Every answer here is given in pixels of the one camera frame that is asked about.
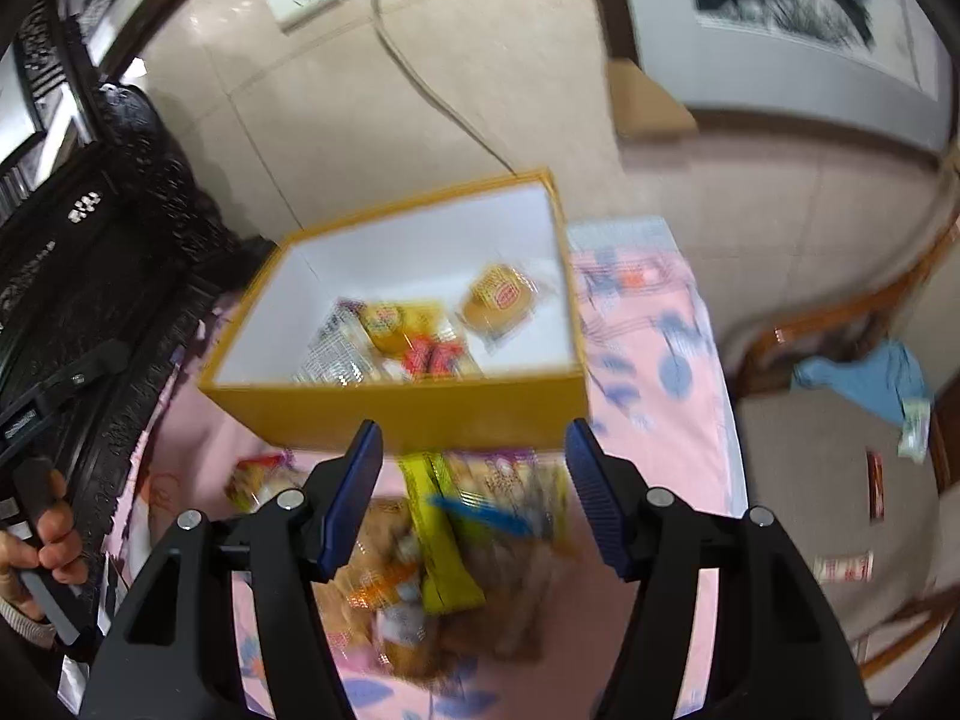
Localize red yellow snack packet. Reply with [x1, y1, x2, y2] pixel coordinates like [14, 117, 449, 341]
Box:
[224, 452, 301, 514]

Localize orange fried rice packet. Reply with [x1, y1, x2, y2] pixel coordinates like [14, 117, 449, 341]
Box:
[335, 562, 423, 611]

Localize brown cake packet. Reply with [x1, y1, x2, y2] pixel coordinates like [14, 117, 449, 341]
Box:
[374, 538, 556, 683]

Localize long yellow snack bar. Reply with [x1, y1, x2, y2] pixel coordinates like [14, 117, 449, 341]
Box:
[397, 454, 485, 616]

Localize small bread bun packet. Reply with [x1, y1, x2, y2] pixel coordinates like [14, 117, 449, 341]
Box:
[457, 263, 545, 349]

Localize clear ball biscuit bag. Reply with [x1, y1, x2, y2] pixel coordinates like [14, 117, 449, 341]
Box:
[293, 302, 384, 387]

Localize yellow small bread packet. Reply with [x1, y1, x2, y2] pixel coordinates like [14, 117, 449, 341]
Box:
[358, 301, 446, 358]

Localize person left hand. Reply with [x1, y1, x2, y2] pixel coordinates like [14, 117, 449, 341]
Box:
[2, 473, 88, 622]

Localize white red candy wrapper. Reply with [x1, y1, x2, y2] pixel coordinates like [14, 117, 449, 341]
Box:
[812, 551, 874, 585]

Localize red wrapper on chair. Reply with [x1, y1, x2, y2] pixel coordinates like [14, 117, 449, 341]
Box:
[866, 450, 885, 523]

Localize pink floral tablecloth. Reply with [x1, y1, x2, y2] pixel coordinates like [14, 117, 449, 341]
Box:
[107, 216, 747, 718]

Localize wooden chair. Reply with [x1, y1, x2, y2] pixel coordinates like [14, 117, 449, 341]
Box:
[734, 221, 958, 678]

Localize dark carved wooden furniture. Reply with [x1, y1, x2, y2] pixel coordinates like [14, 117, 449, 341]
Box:
[0, 0, 280, 616]

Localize small green white packet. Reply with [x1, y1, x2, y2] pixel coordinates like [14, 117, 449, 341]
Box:
[898, 398, 932, 465]

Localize blue green nut packet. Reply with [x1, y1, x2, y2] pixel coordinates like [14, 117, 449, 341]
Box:
[430, 450, 569, 550]

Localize blue cloth on chair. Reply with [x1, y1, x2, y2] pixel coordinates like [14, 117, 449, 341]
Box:
[789, 340, 932, 426]

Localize yellow cardboard box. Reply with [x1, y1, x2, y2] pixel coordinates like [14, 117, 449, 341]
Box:
[200, 171, 589, 454]

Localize cardboard corner protector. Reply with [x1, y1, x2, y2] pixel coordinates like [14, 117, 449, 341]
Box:
[605, 59, 698, 142]

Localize framed lotus painting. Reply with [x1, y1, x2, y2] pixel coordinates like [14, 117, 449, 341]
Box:
[597, 0, 957, 154]

